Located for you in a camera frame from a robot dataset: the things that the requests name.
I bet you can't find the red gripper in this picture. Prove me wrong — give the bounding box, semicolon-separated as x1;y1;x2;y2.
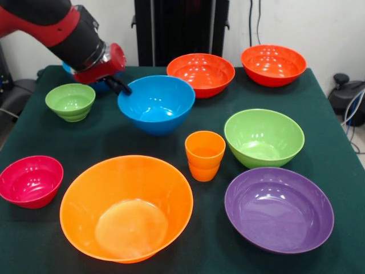
72;42;133;96

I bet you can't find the blue plastic bowl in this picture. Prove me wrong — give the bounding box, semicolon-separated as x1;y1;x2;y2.
117;75;196;136
62;61;124;93

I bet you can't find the small green plastic bowl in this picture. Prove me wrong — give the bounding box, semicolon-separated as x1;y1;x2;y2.
44;83;96;123

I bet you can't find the red-orange plastic bowl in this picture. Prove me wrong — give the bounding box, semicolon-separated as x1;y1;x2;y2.
241;44;308;88
166;53;236;99

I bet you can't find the dark green table cloth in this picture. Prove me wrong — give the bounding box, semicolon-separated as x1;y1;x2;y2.
0;65;365;274

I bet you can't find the dark grey chair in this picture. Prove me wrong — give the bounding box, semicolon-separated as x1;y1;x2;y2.
0;78;38;115

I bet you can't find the orange plastic cup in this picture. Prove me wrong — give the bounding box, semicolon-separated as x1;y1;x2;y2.
184;130;226;170
188;161;221;182

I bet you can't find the black equipment rack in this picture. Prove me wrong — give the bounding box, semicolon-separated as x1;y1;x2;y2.
0;42;14;106

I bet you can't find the large orange plastic bowl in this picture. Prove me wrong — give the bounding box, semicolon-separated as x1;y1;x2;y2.
59;155;194;264

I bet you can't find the pink plastic bowl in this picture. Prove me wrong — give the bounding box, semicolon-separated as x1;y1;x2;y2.
0;155;64;209

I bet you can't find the large green plastic bowl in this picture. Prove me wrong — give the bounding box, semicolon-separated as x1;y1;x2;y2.
224;108;306;170

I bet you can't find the purple plastic bowl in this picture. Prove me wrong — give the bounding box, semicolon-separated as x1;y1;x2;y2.
224;167;335;255

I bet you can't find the black office chair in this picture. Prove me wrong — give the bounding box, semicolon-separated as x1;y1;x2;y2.
327;73;365;127

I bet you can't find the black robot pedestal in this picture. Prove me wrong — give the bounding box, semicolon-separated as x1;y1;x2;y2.
131;0;230;67

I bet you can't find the grey cable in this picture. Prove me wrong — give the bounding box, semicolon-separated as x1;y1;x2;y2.
0;107;20;118

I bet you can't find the black wall cable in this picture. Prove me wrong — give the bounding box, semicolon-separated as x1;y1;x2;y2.
249;0;254;48
256;0;262;45

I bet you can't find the blue and white cable bundle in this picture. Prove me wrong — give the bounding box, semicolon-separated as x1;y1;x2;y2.
340;88;365;155

